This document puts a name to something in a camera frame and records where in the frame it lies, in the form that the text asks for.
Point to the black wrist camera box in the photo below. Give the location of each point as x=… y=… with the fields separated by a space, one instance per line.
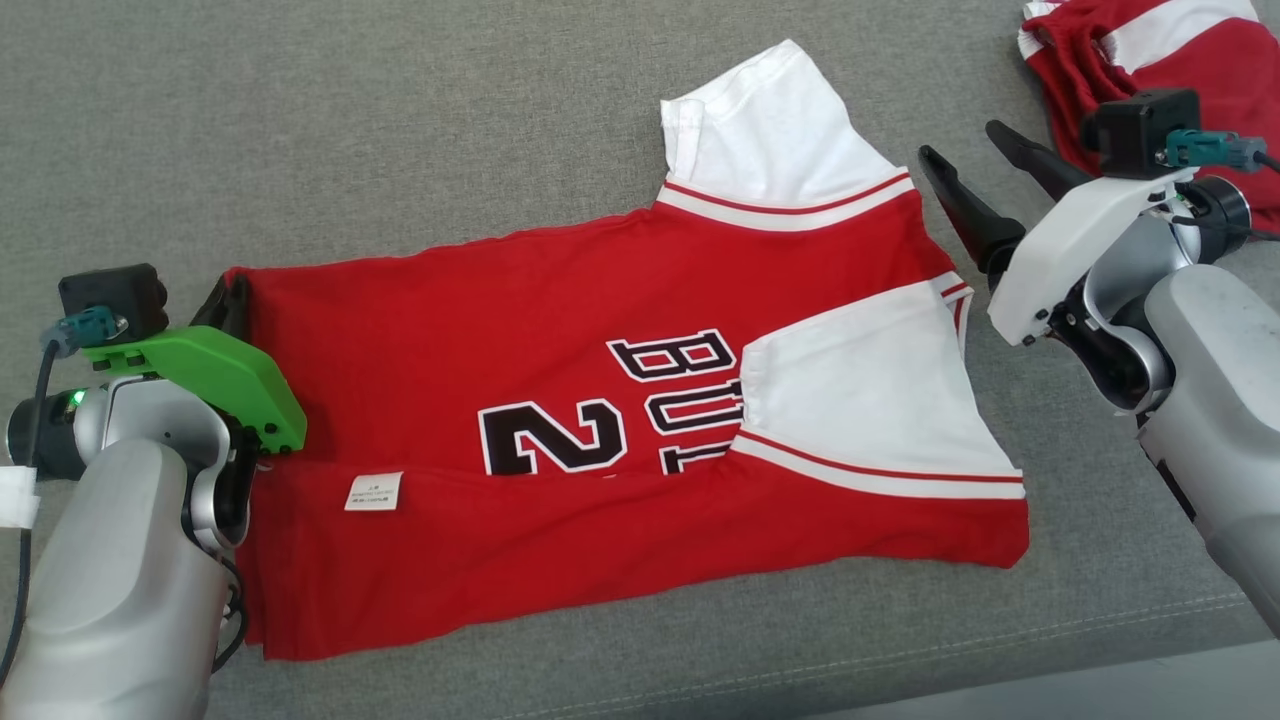
x=115 y=290
x=1135 y=130

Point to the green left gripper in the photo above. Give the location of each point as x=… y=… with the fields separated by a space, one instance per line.
x=220 y=375

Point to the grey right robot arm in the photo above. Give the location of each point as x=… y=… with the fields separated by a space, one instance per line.
x=1220 y=400

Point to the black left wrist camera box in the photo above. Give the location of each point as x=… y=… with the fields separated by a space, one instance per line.
x=115 y=290

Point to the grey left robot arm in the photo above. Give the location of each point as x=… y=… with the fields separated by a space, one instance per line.
x=120 y=560

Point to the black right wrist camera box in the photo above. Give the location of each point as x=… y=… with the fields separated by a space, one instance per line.
x=1135 y=130

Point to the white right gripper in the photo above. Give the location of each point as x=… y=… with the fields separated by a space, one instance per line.
x=1070 y=240

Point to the red shorts with white stripe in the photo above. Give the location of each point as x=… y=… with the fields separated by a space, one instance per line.
x=1230 y=60

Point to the red basketball jersey white sleeves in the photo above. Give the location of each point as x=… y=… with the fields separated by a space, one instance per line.
x=450 y=350

